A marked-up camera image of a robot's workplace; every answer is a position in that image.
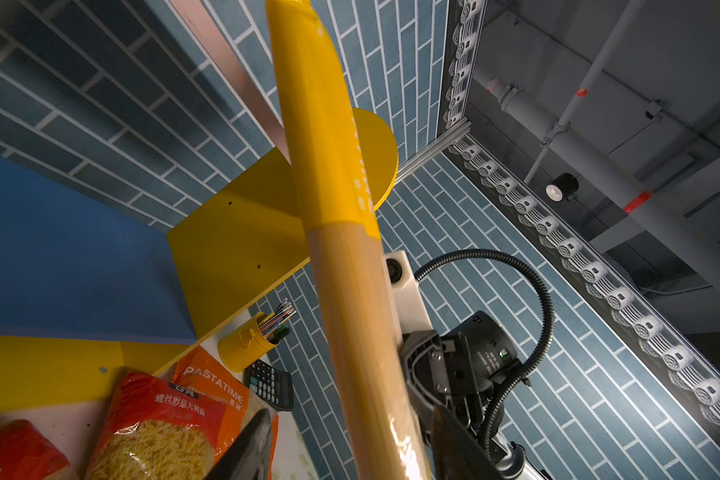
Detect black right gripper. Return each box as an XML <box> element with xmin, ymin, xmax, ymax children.
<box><xmin>399</xmin><ymin>311</ymin><xmax>521</xmax><ymax>444</ymax></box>

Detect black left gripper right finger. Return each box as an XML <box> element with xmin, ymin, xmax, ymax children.
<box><xmin>430</xmin><ymin>405</ymin><xmax>502</xmax><ymax>479</ymax></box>

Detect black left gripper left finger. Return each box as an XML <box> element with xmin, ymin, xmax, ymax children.
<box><xmin>205</xmin><ymin>409</ymin><xmax>274</xmax><ymax>480</ymax></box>

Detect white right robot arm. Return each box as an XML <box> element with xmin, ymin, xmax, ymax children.
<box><xmin>386</xmin><ymin>249</ymin><xmax>555</xmax><ymax>479</ymax></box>

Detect orange pasta bag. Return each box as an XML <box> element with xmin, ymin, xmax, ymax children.
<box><xmin>172</xmin><ymin>347</ymin><xmax>279</xmax><ymax>479</ymax></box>

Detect yellow shelf pink blue boards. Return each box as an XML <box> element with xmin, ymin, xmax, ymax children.
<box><xmin>0</xmin><ymin>0</ymin><xmax>400</xmax><ymax>415</ymax></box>

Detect black calculator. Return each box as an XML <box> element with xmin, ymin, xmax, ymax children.
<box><xmin>244</xmin><ymin>360</ymin><xmax>295</xmax><ymax>412</ymax></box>

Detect red fusilli bag left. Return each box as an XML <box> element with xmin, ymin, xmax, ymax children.
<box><xmin>85</xmin><ymin>372</ymin><xmax>226</xmax><ymax>479</ymax></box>

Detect red fusilli bag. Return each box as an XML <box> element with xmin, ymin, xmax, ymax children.
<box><xmin>85</xmin><ymin>372</ymin><xmax>226</xmax><ymax>479</ymax></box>
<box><xmin>0</xmin><ymin>420</ymin><xmax>77</xmax><ymax>479</ymax></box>

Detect yellow pen cup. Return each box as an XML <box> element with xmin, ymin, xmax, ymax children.
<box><xmin>218</xmin><ymin>313</ymin><xmax>276</xmax><ymax>373</ymax></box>

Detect coloured pens in cup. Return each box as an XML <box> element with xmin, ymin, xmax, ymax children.
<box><xmin>257</xmin><ymin>299</ymin><xmax>296</xmax><ymax>344</ymax></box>

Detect red fusilli bag right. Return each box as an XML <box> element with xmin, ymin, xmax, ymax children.
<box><xmin>0</xmin><ymin>420</ymin><xmax>77</xmax><ymax>479</ymax></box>

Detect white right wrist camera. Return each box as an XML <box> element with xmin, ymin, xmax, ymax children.
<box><xmin>385</xmin><ymin>250</ymin><xmax>432</xmax><ymax>334</ymax></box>

